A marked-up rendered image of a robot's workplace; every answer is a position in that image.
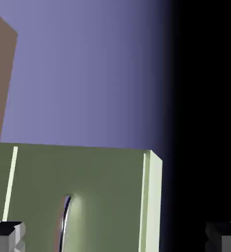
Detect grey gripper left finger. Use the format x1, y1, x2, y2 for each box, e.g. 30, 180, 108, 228
0, 220, 27, 252

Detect green drawer front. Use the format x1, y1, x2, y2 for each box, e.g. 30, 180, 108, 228
7, 146, 147, 252

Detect curved dark metal handle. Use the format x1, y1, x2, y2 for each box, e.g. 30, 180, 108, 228
58, 194, 72, 252

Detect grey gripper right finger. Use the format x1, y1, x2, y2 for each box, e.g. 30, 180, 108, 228
205, 220, 231, 252

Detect green painted cabinet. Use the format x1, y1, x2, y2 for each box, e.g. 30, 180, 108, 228
0, 142, 164, 252

